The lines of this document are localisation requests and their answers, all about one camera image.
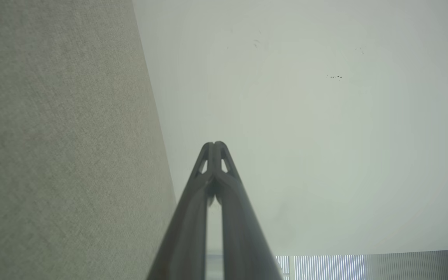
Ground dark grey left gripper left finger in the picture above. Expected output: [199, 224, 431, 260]
[146, 142, 214, 280]

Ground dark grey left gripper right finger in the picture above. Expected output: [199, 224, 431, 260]
[215, 141, 285, 280]

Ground white vertical blinds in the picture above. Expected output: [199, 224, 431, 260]
[276, 251, 448, 280]

